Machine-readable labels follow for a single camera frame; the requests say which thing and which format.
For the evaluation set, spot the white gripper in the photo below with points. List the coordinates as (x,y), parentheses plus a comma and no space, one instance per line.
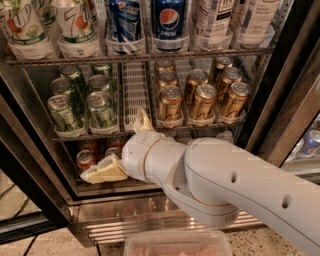
(135,151)

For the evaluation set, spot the green can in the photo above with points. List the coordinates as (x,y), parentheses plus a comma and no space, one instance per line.
(74,73)
(101,110)
(101,83)
(103,69)
(62,113)
(65,86)

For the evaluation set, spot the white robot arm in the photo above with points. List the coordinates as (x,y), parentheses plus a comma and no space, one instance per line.
(211,180)

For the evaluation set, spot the red can front middle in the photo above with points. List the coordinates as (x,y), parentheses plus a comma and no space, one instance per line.
(113,151)

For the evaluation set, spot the red can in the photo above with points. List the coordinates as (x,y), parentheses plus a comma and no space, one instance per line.
(85,159)
(113,151)

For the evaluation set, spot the red can front left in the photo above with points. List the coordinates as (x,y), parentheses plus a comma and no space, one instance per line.
(85,159)

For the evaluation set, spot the gold can front left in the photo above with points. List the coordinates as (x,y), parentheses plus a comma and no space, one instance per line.
(170,99)

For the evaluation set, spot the gold can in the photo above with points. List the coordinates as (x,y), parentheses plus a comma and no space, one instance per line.
(235,100)
(217,67)
(162,65)
(166,78)
(195,78)
(226,79)
(170,99)
(203,101)

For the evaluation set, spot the empty white shelf tray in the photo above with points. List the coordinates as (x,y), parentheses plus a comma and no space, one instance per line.
(135,93)

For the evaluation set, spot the gold can middle left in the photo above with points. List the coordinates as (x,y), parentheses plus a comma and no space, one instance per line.
(166,78)

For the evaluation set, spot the gold can back left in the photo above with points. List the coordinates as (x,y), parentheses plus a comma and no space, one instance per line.
(162,65)

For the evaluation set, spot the stainless steel fridge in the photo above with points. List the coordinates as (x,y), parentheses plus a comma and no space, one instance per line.
(284,77)

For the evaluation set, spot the gold can front middle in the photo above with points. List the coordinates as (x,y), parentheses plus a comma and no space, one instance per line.
(203,101)

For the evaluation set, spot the gold can middle centre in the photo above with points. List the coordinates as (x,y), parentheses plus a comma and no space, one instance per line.
(195,78)

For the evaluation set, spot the gold can front right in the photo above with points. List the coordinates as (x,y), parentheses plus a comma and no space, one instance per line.
(235,100)

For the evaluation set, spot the gold can middle right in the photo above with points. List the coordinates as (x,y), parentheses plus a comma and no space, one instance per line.
(226,79)

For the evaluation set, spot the gold can back right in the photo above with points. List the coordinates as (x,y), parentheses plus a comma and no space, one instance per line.
(217,67)

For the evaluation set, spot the blue can behind glass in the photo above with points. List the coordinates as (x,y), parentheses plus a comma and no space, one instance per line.
(311,143)

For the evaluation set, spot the clear plastic container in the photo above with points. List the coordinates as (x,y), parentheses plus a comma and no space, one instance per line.
(178,243)

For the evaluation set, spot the water bottle right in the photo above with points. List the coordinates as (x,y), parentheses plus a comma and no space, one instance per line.
(226,136)

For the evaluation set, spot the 7up bottle right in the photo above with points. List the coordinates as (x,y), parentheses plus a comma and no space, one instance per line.
(78,25)

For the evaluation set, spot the pepsi bottle right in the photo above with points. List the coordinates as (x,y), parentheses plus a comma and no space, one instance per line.
(167,19)

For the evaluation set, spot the white label bottle left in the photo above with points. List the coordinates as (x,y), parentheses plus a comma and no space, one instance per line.
(212,22)

